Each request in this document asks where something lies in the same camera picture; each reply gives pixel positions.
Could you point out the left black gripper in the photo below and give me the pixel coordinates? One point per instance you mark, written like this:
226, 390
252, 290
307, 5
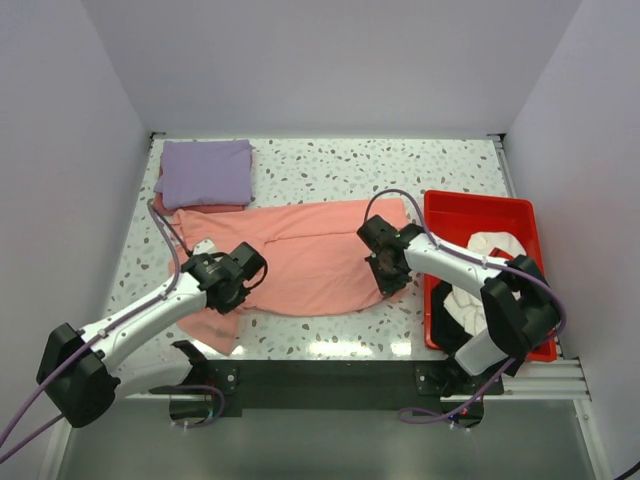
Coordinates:
225, 307

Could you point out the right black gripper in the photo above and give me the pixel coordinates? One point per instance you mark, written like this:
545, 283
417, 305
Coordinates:
387, 287

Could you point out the salmon pink t shirt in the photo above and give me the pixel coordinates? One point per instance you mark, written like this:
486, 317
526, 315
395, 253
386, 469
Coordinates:
316, 261

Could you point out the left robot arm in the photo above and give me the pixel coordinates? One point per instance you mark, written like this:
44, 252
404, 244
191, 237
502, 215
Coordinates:
83, 372

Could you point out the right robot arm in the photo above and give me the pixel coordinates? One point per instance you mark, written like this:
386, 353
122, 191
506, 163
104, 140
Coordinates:
521, 310

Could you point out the red plastic bin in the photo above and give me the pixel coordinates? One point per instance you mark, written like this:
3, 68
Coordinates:
454, 217

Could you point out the folded dark pink t shirt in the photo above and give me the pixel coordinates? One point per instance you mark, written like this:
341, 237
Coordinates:
205, 209

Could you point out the folded purple t shirt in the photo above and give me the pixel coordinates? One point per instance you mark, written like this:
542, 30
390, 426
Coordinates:
205, 174

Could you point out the white t shirt red print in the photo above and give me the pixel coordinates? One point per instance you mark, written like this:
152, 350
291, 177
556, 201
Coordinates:
465, 309

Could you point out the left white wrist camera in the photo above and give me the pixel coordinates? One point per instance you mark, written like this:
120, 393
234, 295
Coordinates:
205, 246

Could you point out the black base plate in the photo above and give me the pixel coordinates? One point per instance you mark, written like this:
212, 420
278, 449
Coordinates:
233, 386

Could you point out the aluminium table frame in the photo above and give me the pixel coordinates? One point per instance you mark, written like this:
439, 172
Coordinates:
311, 170

